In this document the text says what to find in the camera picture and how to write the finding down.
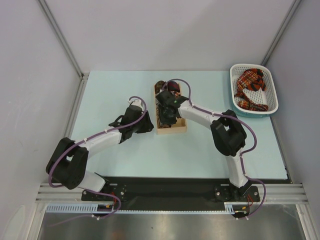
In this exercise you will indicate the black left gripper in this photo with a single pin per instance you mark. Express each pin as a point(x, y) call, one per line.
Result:
point(148, 126)

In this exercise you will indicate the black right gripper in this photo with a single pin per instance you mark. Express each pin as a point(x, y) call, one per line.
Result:
point(167, 115)

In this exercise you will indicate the brown floral tie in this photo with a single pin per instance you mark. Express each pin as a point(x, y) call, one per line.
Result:
point(164, 126)

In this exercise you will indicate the wooden compartment box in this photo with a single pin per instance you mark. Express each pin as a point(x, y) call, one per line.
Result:
point(179, 127)

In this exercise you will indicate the red plaid tie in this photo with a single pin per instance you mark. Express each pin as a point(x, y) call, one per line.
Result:
point(242, 83)

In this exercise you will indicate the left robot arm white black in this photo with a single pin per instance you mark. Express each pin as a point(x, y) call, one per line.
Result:
point(67, 166)

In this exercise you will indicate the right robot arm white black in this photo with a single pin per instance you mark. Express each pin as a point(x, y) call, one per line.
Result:
point(228, 134)

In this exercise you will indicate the rolled dark red tie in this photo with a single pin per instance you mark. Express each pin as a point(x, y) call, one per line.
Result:
point(173, 86)

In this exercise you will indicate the rolled camouflage tie top left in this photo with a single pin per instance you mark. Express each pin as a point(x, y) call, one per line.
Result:
point(158, 86)

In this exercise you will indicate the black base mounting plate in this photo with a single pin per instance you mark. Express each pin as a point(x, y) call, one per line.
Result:
point(173, 194)

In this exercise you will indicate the red navy striped tie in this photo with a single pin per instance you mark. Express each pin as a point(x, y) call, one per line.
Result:
point(257, 84)

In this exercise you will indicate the white teal plastic basket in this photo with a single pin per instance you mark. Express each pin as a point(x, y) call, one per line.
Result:
point(267, 97)

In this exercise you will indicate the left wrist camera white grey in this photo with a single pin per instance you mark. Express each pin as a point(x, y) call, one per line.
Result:
point(136, 102)

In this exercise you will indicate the left aluminium side rail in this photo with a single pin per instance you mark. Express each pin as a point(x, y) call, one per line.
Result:
point(72, 116)

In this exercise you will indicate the left aluminium corner post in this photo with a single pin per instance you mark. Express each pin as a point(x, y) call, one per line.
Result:
point(45, 8)

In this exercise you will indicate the aluminium corner post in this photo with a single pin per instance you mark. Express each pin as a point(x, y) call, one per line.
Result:
point(45, 8)
point(293, 9)

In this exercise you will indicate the white slotted cable duct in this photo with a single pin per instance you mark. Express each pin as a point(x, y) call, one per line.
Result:
point(104, 208)

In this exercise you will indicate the aluminium front rail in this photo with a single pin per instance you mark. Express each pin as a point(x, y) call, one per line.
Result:
point(285, 194)

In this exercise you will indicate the right aluminium corner post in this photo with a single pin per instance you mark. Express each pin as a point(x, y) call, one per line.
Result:
point(293, 9)

